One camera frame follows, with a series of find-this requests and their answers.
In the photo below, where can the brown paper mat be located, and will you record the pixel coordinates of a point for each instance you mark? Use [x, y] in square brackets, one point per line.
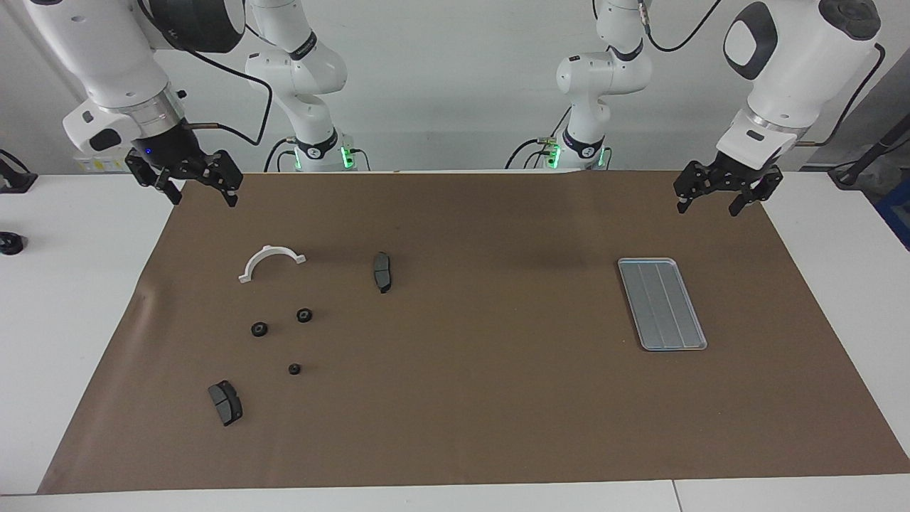
[455, 398]

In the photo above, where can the white curved plastic bracket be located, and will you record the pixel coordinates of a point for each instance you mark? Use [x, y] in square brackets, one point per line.
[270, 250]

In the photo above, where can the silver metal tray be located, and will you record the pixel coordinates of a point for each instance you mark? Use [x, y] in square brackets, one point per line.
[661, 306]

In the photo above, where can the white wall socket box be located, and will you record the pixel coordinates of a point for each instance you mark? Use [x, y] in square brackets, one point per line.
[99, 165]

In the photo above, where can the dark grey brake pad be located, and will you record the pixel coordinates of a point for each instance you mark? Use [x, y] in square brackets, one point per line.
[382, 272]
[226, 404]

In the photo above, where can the blue crate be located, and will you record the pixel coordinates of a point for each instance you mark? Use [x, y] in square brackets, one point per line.
[897, 213]

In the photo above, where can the black round knob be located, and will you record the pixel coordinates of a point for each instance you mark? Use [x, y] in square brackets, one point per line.
[10, 243]

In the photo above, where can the black table clamp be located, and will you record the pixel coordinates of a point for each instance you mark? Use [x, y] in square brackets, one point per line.
[14, 181]

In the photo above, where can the black stand pole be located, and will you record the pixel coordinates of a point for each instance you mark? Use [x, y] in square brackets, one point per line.
[864, 158]

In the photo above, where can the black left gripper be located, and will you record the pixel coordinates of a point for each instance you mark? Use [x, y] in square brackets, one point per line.
[732, 169]

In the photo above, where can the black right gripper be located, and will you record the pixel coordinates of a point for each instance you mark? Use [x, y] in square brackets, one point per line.
[170, 146]

